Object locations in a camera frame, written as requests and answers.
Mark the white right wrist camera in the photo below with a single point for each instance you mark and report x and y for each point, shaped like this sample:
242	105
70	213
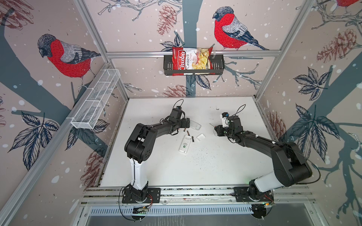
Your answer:
224	118

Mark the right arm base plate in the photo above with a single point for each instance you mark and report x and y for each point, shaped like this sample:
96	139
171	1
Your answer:
246	194

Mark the grey-faced white remote control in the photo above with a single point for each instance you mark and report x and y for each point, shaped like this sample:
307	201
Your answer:
194	125

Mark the black wall basket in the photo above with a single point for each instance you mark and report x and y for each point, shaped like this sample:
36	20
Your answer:
214	65

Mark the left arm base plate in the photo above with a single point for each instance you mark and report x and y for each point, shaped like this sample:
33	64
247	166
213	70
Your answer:
130	195

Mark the white battery cover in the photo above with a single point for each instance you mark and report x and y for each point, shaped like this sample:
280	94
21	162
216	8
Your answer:
201	137

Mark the aluminium mounting rail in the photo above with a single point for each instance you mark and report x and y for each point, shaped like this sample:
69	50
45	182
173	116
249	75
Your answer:
183	195

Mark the white wire mesh basket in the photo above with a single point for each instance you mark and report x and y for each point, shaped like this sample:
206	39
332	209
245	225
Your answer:
91	109

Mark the red cassava chips bag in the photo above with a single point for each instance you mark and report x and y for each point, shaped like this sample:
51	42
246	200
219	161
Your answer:
191	58

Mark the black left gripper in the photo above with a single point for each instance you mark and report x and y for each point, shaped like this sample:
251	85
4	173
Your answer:
184	123

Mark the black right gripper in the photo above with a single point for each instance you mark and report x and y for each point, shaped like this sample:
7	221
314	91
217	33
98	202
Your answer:
218	131

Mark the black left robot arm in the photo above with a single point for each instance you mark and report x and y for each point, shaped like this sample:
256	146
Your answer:
139	146

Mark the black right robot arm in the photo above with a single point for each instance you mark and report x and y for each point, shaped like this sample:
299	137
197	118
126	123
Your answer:
289	165

